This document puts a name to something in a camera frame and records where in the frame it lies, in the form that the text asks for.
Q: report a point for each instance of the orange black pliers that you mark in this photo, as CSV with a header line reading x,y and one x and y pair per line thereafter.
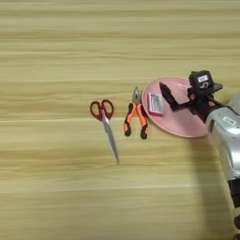
x,y
141,116

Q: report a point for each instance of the small pink white box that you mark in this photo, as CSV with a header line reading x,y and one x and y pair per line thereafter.
x,y
155,104

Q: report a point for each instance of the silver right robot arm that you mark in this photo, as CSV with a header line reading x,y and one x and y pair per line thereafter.
x,y
226,137

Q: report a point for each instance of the small black box white label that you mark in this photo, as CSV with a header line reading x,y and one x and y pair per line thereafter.
x,y
201,84

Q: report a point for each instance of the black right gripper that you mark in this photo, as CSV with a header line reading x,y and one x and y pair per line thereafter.
x,y
200,109

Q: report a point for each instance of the pink round plate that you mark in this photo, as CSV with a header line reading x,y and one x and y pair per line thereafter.
x,y
184,125

